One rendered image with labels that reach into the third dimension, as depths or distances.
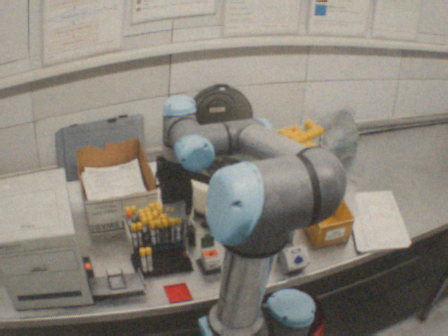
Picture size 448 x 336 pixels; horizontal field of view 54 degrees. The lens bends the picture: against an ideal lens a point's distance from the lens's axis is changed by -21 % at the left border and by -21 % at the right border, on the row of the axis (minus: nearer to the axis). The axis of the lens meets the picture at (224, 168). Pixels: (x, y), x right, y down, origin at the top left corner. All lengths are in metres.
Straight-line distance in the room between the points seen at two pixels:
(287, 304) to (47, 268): 0.62
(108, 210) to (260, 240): 0.85
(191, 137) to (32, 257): 0.52
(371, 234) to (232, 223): 1.01
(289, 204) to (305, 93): 1.27
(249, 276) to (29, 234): 0.59
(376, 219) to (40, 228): 1.13
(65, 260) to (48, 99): 0.65
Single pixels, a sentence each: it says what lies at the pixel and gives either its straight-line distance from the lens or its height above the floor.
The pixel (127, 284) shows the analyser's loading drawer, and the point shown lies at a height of 0.91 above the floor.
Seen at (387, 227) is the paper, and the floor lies 0.89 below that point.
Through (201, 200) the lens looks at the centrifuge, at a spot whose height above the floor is 0.95.
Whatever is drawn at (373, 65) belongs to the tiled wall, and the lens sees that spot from 2.15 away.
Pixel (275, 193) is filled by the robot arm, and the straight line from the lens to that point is 0.78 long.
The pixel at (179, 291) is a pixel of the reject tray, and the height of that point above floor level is 0.88.
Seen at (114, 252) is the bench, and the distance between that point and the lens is 1.60.
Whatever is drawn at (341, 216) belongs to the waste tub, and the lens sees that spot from 1.72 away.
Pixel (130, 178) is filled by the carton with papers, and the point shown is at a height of 0.94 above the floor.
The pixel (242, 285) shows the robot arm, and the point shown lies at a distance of 0.92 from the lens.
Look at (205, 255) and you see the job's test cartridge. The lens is 1.48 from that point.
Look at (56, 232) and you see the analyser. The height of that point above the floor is 1.17.
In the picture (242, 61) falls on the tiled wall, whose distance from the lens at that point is 1.85.
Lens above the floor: 2.01
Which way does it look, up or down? 36 degrees down
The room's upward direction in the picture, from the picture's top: 4 degrees clockwise
